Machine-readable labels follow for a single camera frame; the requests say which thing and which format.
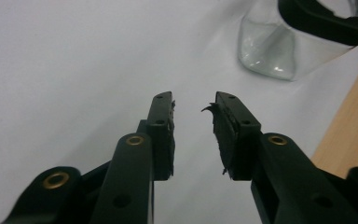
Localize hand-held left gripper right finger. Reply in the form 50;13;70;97
200;91;358;224

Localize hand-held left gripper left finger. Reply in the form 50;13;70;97
89;91;176;224

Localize clear glass cup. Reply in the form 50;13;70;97
237;0;356;82

